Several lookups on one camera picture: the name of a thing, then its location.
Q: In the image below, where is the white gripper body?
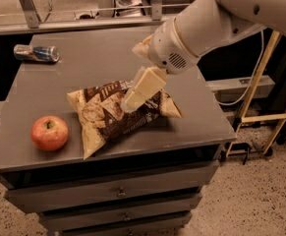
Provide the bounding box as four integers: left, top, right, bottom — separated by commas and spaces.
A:
147, 19, 200, 75

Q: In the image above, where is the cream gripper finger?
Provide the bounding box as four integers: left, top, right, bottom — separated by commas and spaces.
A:
132, 34, 152, 58
121, 66, 167, 113

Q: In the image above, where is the brown chip bag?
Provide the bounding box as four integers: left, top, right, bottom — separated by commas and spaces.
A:
67, 81, 182, 159

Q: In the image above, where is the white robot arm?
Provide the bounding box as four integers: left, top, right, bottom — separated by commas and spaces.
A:
121, 0, 286, 112

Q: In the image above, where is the red apple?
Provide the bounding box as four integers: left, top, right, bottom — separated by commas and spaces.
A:
30, 116, 69, 151

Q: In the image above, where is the blue silver soda can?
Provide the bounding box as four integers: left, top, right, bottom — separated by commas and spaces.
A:
14, 44, 60, 63

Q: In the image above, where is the grey drawer cabinet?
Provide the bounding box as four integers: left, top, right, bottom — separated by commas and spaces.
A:
0, 24, 238, 236

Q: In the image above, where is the top grey drawer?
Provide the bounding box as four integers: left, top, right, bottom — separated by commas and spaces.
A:
5, 160, 219, 213

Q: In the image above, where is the grey drawer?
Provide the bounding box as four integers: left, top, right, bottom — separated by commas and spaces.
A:
39, 193, 201, 231
62, 211, 192, 236
5, 160, 219, 213

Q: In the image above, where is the bottom grey drawer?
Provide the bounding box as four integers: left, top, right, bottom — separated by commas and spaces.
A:
62, 211, 192, 236

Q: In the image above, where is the middle grey drawer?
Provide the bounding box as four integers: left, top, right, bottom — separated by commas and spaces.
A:
39, 193, 201, 231

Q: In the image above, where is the white cable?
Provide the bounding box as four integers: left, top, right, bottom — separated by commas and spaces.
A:
215, 29, 264, 107

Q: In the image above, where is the metal railing frame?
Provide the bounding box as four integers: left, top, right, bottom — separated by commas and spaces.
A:
0, 0, 196, 37

